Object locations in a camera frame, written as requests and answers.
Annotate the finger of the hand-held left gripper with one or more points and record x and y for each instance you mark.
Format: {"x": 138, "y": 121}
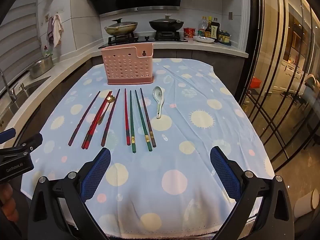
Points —
{"x": 7, "y": 133}
{"x": 32, "y": 141}

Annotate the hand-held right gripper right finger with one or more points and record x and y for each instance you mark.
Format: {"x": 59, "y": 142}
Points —
{"x": 225, "y": 170}

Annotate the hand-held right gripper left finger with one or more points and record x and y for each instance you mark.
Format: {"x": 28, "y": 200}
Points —
{"x": 97, "y": 172}

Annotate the dark purple chopstick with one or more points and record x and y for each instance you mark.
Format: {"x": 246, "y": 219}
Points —
{"x": 110, "y": 117}
{"x": 83, "y": 119}
{"x": 147, "y": 117}

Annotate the green chopstick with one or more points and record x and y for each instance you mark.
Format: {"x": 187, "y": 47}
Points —
{"x": 132, "y": 121}
{"x": 142, "y": 118}

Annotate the pink perforated utensil holder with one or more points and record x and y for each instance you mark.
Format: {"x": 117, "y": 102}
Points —
{"x": 125, "y": 65}

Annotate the person's left hand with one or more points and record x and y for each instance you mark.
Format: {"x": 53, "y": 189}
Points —
{"x": 7, "y": 202}

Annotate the stainless steel sink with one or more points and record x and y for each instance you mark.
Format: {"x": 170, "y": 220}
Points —
{"x": 25, "y": 92}

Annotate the chrome faucet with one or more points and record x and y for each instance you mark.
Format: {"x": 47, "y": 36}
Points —
{"x": 7, "y": 87}

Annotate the blue dotted tablecloth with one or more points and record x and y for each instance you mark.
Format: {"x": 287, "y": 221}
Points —
{"x": 175, "y": 130}

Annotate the gold flower spoon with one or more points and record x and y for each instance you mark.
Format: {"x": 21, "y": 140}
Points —
{"x": 110, "y": 99}

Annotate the stainless steel pot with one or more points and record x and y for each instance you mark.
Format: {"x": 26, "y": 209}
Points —
{"x": 41, "y": 67}

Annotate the white cylinder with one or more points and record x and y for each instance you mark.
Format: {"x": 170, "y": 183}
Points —
{"x": 303, "y": 202}

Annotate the green dish soap bottle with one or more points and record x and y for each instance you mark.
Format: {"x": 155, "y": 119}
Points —
{"x": 47, "y": 52}

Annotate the white ceramic soup spoon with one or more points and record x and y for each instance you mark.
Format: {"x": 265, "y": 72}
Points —
{"x": 157, "y": 93}

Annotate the white window blind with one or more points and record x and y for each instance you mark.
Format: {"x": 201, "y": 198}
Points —
{"x": 20, "y": 30}

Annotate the grey base cabinet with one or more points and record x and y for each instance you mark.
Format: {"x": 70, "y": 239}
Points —
{"x": 225, "y": 63}

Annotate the black framed glass sliding door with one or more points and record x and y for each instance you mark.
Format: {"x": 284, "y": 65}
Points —
{"x": 282, "y": 80}

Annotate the purple hanging cloth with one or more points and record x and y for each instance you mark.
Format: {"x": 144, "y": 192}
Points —
{"x": 50, "y": 30}

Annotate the pink white hanging towel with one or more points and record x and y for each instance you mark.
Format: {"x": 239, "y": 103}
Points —
{"x": 58, "y": 30}

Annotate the group of condiment bottles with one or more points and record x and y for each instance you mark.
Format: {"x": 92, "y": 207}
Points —
{"x": 224, "y": 38}

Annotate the white plate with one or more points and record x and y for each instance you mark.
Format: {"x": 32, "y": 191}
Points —
{"x": 203, "y": 39}

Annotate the small green capped jar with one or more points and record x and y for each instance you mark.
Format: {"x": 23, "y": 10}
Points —
{"x": 200, "y": 33}

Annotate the cream wok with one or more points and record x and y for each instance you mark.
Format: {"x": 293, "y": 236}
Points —
{"x": 120, "y": 31}

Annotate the red instant noodle cup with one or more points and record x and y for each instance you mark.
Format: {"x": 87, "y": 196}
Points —
{"x": 189, "y": 32}

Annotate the brown bottle with yellow cap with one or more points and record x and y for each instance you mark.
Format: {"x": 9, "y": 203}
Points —
{"x": 208, "y": 28}

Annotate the black glass gas stove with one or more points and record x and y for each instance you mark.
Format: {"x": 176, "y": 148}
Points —
{"x": 147, "y": 38}

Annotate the clear plastic bottle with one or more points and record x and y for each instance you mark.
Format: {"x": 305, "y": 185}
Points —
{"x": 203, "y": 25}

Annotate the glass wok lid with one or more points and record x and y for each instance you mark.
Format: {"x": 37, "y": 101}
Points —
{"x": 122, "y": 24}

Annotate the black wok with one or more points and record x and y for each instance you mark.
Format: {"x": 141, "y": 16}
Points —
{"x": 165, "y": 27}

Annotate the wall power outlet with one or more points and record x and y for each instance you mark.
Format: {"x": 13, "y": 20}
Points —
{"x": 46, "y": 18}

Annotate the grey wall switch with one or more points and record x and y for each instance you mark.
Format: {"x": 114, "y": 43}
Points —
{"x": 230, "y": 15}

